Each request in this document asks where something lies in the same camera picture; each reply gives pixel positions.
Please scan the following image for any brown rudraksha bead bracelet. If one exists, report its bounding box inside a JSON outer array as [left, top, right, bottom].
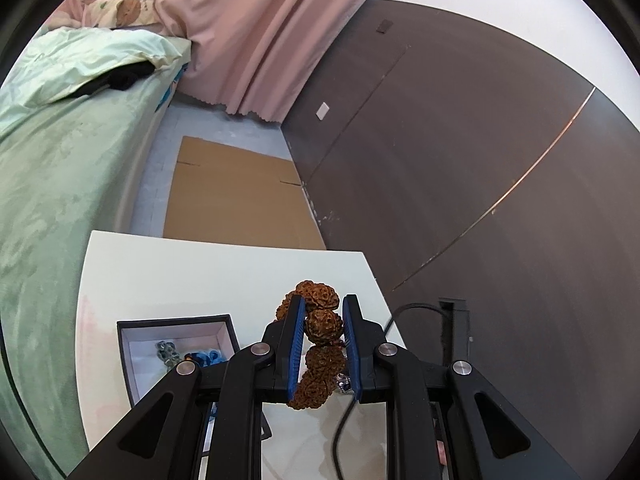
[[274, 279, 352, 411]]

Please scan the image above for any blue bead bracelet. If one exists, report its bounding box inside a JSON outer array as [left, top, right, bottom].
[[184, 349, 227, 369]]

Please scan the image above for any black jewelry box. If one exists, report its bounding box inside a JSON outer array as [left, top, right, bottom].
[[96, 337, 270, 479]]

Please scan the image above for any white table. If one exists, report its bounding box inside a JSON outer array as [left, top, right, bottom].
[[75, 231, 390, 479]]

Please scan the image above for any flattened cardboard sheet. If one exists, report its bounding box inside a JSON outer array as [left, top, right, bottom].
[[163, 136, 326, 250]]

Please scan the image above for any green bed blanket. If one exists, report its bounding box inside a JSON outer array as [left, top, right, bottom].
[[1, 27, 191, 479]]

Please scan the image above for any pink curtain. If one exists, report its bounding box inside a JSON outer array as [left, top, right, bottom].
[[154, 0, 366, 122]]

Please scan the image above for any black garment on bed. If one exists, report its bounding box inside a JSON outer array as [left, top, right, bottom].
[[68, 61, 155, 99]]

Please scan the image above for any patterned pillow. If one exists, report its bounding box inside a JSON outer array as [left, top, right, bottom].
[[81, 0, 163, 32]]

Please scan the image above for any black cable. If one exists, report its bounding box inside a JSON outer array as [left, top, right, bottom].
[[330, 301, 452, 480]]

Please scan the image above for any grey metallic bead bracelet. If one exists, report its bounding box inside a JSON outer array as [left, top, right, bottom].
[[155, 339, 182, 366]]

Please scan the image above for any white wall socket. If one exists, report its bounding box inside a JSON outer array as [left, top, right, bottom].
[[316, 102, 330, 122]]

